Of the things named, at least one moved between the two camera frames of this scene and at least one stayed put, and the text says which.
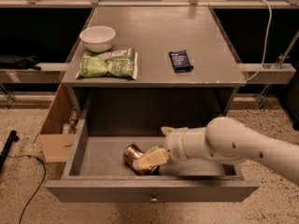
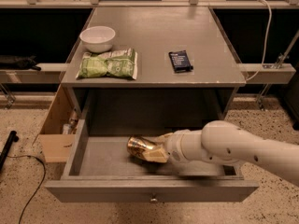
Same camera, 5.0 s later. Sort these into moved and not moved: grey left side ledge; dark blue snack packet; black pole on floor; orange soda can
Moved: orange soda can
Not moved: black pole on floor; grey left side ledge; dark blue snack packet
